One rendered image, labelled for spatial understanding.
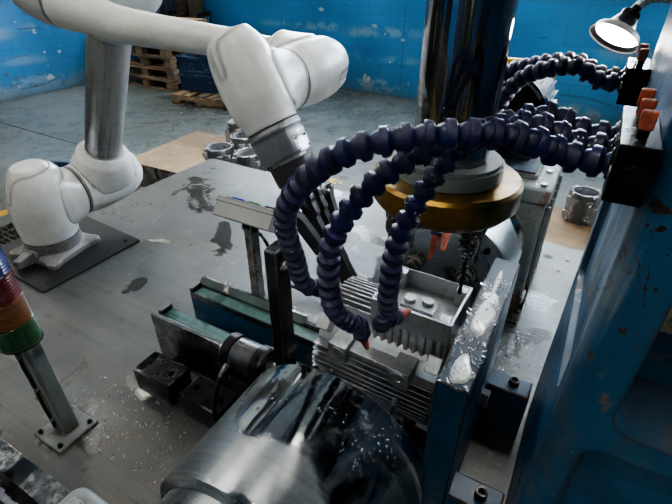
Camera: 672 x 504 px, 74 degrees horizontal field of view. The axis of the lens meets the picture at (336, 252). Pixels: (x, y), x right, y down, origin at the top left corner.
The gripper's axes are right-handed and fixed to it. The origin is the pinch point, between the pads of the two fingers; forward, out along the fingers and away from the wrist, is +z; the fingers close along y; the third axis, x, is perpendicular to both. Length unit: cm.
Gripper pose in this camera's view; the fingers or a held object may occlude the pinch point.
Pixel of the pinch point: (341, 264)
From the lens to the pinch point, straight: 79.4
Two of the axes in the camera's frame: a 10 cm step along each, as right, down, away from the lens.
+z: 4.3, 8.6, 2.6
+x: -7.6, 1.9, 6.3
